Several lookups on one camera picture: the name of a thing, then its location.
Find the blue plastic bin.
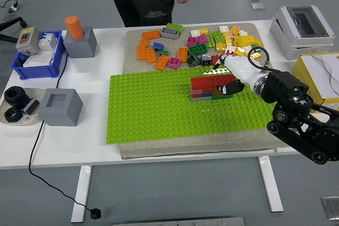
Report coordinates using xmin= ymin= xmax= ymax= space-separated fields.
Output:
xmin=10 ymin=30 xmax=66 ymax=80

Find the long lime green brick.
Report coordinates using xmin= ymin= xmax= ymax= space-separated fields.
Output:
xmin=166 ymin=23 xmax=184 ymax=35

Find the white plate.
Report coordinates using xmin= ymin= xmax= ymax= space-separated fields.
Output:
xmin=0 ymin=87 xmax=46 ymax=126

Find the brown wall brick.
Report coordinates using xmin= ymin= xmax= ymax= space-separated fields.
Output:
xmin=212 ymin=85 xmax=226 ymax=96

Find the grey-brown foam mat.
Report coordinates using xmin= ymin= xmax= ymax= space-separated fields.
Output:
xmin=118 ymin=22 xmax=295 ymax=160

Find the white electrical enclosure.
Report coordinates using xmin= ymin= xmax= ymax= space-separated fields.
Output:
xmin=269 ymin=4 xmax=337 ymax=60

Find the white circuit breaker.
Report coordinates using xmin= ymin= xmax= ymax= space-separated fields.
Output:
xmin=38 ymin=32 xmax=58 ymax=52

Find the long yellow toy brick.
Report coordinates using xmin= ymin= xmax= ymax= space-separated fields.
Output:
xmin=234 ymin=34 xmax=262 ymax=48

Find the orange cylinder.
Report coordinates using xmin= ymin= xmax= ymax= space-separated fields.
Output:
xmin=65 ymin=15 xmax=85 ymax=40

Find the yellow white cardboard box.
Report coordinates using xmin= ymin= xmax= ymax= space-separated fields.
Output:
xmin=291 ymin=53 xmax=339 ymax=110

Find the grey push-button switch box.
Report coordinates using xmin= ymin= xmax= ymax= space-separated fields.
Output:
xmin=15 ymin=26 xmax=41 ymax=56

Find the black power cord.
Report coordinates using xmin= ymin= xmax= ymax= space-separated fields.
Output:
xmin=28 ymin=52 xmax=92 ymax=212

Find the grey metal base plate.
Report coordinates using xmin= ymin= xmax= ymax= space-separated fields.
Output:
xmin=111 ymin=216 xmax=246 ymax=226

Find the black grey slope brick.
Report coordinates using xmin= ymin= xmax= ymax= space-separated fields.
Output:
xmin=200 ymin=53 xmax=212 ymax=67

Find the green studded baseplate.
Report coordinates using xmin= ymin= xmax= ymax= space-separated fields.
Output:
xmin=105 ymin=65 xmax=279 ymax=145

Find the dark green long brick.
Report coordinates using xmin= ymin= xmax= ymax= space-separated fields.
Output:
xmin=188 ymin=43 xmax=208 ymax=56

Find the green wall brick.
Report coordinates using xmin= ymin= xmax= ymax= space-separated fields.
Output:
xmin=211 ymin=94 xmax=233 ymax=101

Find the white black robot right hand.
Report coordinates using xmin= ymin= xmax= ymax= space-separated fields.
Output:
xmin=212 ymin=55 xmax=263 ymax=96

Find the grey toy brick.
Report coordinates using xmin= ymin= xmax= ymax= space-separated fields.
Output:
xmin=159 ymin=26 xmax=181 ymax=39

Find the steel floor box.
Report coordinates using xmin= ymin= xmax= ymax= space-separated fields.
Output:
xmin=320 ymin=196 xmax=339 ymax=221

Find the black office chair base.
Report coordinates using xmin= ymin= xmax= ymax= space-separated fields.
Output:
xmin=0 ymin=0 xmax=28 ymax=43

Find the large black nut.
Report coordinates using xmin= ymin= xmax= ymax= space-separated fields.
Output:
xmin=4 ymin=86 xmax=30 ymax=109

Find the long red toy brick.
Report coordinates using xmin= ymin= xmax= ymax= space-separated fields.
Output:
xmin=212 ymin=74 xmax=237 ymax=87

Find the white wall switch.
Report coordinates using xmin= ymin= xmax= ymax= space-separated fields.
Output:
xmin=22 ymin=52 xmax=55 ymax=68

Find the small brown metal part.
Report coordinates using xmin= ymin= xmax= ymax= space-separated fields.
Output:
xmin=22 ymin=98 xmax=41 ymax=116

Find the small black nut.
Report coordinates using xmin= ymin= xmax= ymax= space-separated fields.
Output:
xmin=4 ymin=107 xmax=24 ymax=124

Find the grey socket block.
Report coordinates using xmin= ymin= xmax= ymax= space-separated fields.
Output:
xmin=64 ymin=28 xmax=97 ymax=59
xmin=38 ymin=88 xmax=84 ymax=127

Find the white table leg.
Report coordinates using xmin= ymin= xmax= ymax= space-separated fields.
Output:
xmin=70 ymin=165 xmax=94 ymax=223
xmin=257 ymin=156 xmax=284 ymax=213

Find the black plug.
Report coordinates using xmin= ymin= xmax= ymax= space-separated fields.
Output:
xmin=89 ymin=207 xmax=102 ymax=220

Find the lime green toy brick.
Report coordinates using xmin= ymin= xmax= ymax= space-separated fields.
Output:
xmin=211 ymin=31 xmax=226 ymax=44
xmin=207 ymin=33 xmax=217 ymax=49

